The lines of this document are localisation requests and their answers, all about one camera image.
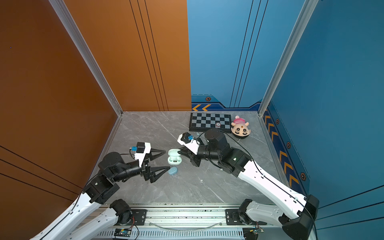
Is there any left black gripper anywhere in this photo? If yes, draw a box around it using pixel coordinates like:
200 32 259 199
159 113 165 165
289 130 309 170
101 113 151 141
112 148 170 185

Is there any green earbud charging case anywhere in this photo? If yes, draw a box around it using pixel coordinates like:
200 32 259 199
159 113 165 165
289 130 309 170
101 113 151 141
168 149 182 166

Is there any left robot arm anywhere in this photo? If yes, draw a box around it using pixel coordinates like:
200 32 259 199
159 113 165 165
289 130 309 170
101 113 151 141
34 149 170 240

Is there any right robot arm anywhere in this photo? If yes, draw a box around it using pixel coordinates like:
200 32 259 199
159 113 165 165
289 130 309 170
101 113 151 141
178 129 319 240

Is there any blue earbud charging case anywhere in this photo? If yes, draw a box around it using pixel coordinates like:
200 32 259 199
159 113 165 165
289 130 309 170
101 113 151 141
168 167 178 176

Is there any black grey checkerboard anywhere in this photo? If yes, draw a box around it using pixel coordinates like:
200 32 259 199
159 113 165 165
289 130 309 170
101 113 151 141
189 112 232 133

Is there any pink plush doll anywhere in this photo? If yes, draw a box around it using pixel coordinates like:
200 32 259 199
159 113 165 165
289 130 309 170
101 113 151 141
231 116 251 139

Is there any left green circuit board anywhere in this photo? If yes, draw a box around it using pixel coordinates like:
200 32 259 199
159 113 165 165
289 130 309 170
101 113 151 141
114 229 132 238

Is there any green circuit board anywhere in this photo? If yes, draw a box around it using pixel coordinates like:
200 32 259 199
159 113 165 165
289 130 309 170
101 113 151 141
250 226 265 235
114 229 132 238

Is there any right green circuit board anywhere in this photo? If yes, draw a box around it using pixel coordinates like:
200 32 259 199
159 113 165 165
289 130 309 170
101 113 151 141
250 226 265 235

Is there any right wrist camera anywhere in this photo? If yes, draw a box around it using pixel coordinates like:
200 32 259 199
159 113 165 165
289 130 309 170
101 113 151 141
177 132 200 155

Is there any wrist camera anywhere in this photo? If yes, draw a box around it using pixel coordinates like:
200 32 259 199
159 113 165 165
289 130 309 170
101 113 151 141
130 142 152 167
177 132 200 155

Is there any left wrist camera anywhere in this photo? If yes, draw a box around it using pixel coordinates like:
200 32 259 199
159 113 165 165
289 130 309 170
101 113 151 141
130 142 152 167

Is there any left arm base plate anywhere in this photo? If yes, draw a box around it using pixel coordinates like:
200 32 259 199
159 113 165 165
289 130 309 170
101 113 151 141
118 209 147 226

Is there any white cable on rail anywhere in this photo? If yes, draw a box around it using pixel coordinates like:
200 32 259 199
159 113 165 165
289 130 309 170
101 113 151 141
148 221 223 231

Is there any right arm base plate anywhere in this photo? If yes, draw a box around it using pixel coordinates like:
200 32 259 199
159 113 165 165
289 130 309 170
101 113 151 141
225 209 267 226

